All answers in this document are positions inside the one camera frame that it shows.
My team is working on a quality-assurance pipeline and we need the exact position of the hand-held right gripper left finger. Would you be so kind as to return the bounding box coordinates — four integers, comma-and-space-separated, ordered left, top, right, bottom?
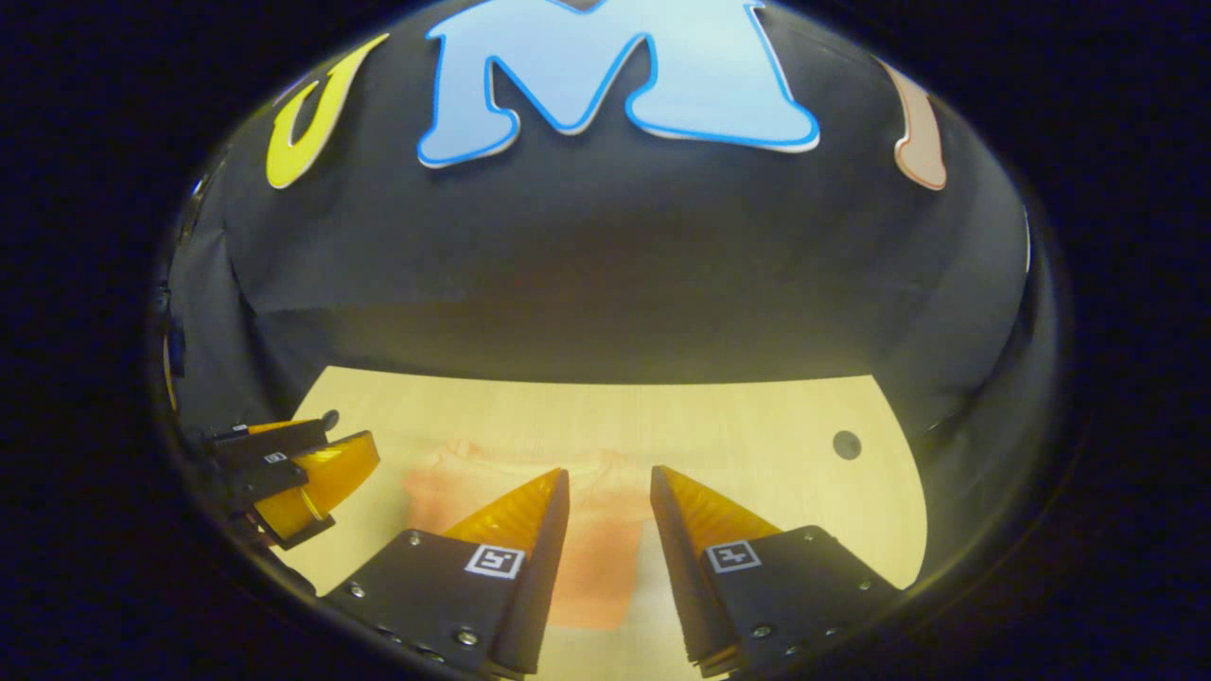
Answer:
322, 468, 571, 680

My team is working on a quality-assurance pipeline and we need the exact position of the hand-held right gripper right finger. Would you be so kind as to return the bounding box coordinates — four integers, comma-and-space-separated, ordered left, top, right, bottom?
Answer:
650, 465, 904, 680

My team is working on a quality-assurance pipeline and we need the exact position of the orange T-shirt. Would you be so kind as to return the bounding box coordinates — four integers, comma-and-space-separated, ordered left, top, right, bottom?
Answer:
402, 440, 663, 631

